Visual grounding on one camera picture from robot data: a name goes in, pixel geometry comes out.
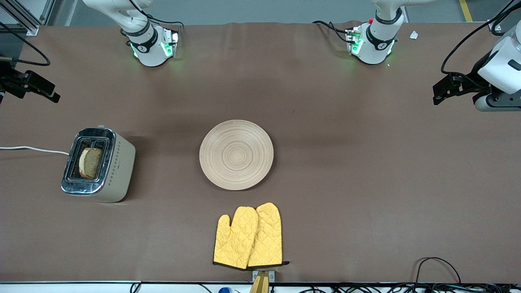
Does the brown bread toast slice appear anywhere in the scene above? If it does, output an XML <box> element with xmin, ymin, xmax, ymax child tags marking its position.
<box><xmin>78</xmin><ymin>147</ymin><xmax>104</xmax><ymax>180</ymax></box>

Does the round wooden plate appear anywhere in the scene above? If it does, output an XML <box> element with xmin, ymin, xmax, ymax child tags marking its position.
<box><xmin>199</xmin><ymin>119</ymin><xmax>274</xmax><ymax>191</ymax></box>

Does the beige chrome two-slot toaster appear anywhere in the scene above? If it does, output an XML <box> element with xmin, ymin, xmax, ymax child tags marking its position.
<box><xmin>61</xmin><ymin>125</ymin><xmax>136</xmax><ymax>203</ymax></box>

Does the table cover sheet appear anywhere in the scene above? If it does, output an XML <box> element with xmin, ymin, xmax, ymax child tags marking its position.
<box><xmin>0</xmin><ymin>20</ymin><xmax>521</xmax><ymax>284</ymax></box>

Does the yellow quilted oven mitt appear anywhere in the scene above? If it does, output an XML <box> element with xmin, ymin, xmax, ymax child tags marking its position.
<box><xmin>213</xmin><ymin>206</ymin><xmax>259</xmax><ymax>270</ymax></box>
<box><xmin>247</xmin><ymin>202</ymin><xmax>290</xmax><ymax>268</ymax></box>

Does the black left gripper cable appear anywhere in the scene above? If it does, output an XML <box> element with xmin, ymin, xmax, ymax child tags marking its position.
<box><xmin>441</xmin><ymin>0</ymin><xmax>521</xmax><ymax>76</ymax></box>

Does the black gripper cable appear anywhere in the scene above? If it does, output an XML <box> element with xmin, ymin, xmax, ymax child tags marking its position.
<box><xmin>0</xmin><ymin>21</ymin><xmax>51</xmax><ymax>67</ymax></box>
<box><xmin>441</xmin><ymin>0</ymin><xmax>521</xmax><ymax>76</ymax></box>

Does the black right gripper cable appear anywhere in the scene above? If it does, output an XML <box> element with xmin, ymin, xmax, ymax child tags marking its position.
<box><xmin>0</xmin><ymin>21</ymin><xmax>51</xmax><ymax>67</ymax></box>

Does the white toaster power cord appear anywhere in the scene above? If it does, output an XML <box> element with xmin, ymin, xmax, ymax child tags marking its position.
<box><xmin>0</xmin><ymin>145</ymin><xmax>70</xmax><ymax>156</ymax></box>

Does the aluminium extrusion frame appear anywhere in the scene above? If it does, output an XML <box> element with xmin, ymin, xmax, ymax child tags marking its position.
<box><xmin>0</xmin><ymin>0</ymin><xmax>56</xmax><ymax>37</ymax></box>

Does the black left arm base cable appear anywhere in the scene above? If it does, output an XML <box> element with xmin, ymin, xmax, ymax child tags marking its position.
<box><xmin>312</xmin><ymin>20</ymin><xmax>353</xmax><ymax>44</ymax></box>

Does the black arm base cable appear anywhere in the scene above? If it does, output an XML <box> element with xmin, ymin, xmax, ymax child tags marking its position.
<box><xmin>129</xmin><ymin>0</ymin><xmax>184</xmax><ymax>30</ymax></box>
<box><xmin>312</xmin><ymin>20</ymin><xmax>353</xmax><ymax>44</ymax></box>

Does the black right arm base cable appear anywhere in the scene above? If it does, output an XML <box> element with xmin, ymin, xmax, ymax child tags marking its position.
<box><xmin>129</xmin><ymin>0</ymin><xmax>184</xmax><ymax>30</ymax></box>

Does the looped black cable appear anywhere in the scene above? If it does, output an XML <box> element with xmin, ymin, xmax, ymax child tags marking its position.
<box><xmin>414</xmin><ymin>257</ymin><xmax>463</xmax><ymax>285</ymax></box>

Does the black cable bundle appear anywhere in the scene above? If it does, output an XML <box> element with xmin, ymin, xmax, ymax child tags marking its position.
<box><xmin>281</xmin><ymin>283</ymin><xmax>521</xmax><ymax>293</ymax></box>

